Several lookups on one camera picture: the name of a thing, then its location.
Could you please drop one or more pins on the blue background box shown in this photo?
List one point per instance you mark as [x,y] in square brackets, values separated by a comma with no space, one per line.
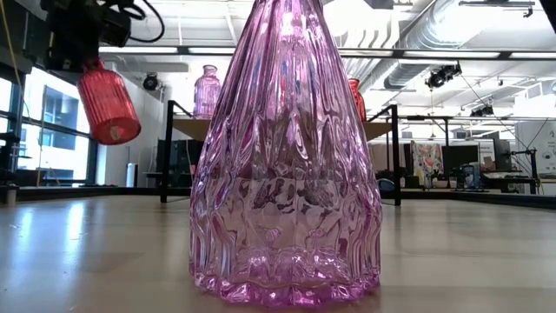
[470,175]

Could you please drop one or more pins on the black background monitor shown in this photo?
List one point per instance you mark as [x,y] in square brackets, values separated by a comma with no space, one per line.
[502,154]
[460,156]

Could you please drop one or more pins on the silver spiral air duct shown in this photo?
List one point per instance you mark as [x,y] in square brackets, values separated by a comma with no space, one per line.
[438,26]

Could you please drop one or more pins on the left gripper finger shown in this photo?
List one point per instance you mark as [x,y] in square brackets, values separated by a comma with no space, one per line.
[69,52]

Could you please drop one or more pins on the red ribbed bell vase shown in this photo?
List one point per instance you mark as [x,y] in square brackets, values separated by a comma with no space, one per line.
[358,104]

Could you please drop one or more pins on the wooden shelf with black frame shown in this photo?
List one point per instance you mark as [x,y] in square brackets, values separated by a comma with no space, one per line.
[164,152]

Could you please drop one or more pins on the long ceiling light bar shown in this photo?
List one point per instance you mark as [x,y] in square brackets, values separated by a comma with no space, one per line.
[152,50]

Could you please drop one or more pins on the white cylindrical air purifier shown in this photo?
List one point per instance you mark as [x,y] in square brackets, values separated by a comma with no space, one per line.
[131,176]

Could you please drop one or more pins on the black aluminium table frame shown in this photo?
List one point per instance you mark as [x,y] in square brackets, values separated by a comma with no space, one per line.
[87,191]

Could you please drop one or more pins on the floral patterned cloth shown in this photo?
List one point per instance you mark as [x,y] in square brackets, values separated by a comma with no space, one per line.
[428,158]

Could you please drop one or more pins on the blue round device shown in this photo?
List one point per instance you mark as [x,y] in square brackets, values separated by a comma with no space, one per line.
[385,185]

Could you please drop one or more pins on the black ceiling camera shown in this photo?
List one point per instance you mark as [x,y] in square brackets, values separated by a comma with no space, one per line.
[150,81]
[482,111]
[441,76]

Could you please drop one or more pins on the pink ringed jar vase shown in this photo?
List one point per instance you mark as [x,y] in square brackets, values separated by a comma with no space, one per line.
[206,95]

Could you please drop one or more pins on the pink twisted cone vase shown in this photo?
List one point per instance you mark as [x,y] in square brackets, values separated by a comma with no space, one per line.
[282,195]

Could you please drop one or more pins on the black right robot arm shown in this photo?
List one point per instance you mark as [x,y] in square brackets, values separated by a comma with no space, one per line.
[551,11]

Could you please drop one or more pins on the dark background desk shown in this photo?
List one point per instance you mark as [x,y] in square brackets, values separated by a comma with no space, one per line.
[504,178]

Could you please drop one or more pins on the red ribbed cylinder vase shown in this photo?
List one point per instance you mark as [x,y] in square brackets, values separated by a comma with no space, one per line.
[108,108]

